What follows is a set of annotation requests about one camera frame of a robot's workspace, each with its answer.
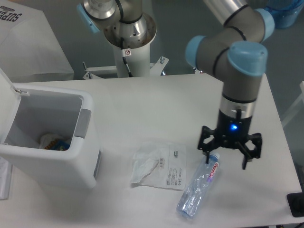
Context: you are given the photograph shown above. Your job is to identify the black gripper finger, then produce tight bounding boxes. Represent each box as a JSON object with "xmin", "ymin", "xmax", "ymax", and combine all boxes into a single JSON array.
[
  {"xmin": 235, "ymin": 133, "xmax": 262, "ymax": 170},
  {"xmin": 198, "ymin": 126, "xmax": 220, "ymax": 164}
]

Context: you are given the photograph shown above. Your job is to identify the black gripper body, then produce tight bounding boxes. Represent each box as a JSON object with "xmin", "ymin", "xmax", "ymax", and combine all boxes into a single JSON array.
[{"xmin": 212, "ymin": 110, "xmax": 252, "ymax": 149}]

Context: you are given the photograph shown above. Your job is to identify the white push-button trash can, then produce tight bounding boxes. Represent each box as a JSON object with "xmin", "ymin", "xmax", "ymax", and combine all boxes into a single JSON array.
[{"xmin": 0, "ymin": 72, "xmax": 102, "ymax": 189}]

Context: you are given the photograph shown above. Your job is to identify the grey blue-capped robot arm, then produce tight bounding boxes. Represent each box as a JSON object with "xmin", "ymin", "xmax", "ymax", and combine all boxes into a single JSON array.
[{"xmin": 77, "ymin": 0, "xmax": 275, "ymax": 164}]

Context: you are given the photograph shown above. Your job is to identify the trash inside can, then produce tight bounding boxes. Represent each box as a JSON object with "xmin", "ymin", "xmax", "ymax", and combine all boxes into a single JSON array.
[{"xmin": 39, "ymin": 133, "xmax": 71, "ymax": 151}]

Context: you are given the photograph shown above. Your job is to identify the clear plastic bag with label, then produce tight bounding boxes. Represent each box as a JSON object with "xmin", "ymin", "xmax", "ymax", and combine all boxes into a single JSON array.
[{"xmin": 130, "ymin": 142, "xmax": 187, "ymax": 190}]

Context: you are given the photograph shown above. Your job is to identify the black device at table edge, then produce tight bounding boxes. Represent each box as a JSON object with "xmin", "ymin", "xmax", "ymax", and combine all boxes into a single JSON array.
[{"xmin": 286, "ymin": 192, "xmax": 304, "ymax": 218}]

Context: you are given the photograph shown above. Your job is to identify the clear plastic water bottle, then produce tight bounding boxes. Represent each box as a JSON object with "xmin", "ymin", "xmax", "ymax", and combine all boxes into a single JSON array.
[{"xmin": 176, "ymin": 152, "xmax": 220, "ymax": 219}]

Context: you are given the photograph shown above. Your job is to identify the blue translucent plastic container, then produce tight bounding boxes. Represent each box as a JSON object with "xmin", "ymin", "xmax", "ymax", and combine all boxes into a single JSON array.
[{"xmin": 264, "ymin": 0, "xmax": 304, "ymax": 29}]

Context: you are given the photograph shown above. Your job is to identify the white paper sheet at left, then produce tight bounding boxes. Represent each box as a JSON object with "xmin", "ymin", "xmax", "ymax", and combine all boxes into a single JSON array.
[{"xmin": 0, "ymin": 157, "xmax": 12, "ymax": 200}]

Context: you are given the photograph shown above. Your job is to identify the white metal base frame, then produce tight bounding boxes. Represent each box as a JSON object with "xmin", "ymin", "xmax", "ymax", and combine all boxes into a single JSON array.
[{"xmin": 82, "ymin": 56, "xmax": 205, "ymax": 80}]

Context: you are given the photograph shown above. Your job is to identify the black cable on pedestal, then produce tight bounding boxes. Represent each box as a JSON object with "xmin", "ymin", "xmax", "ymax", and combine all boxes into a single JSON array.
[{"xmin": 119, "ymin": 37, "xmax": 133, "ymax": 78}]

